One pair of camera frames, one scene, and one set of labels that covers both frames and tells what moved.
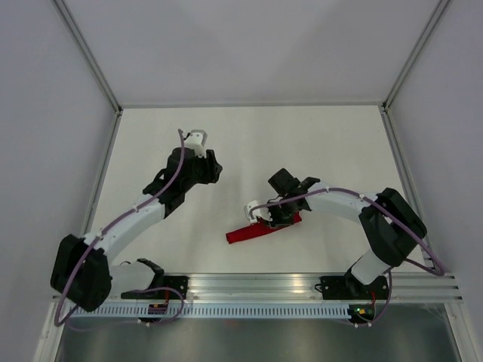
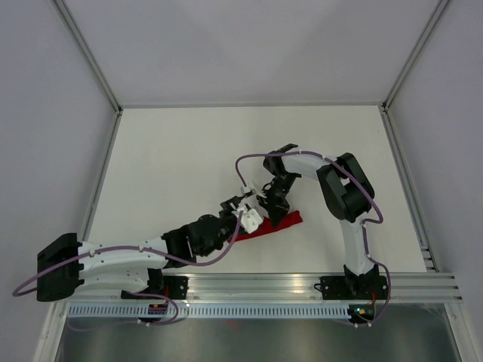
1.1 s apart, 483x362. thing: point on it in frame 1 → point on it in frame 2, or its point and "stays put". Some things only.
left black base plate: (180, 283) stays put
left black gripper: (213, 169) → (230, 205)
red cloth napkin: (256, 228) stays put
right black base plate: (349, 288) stays put
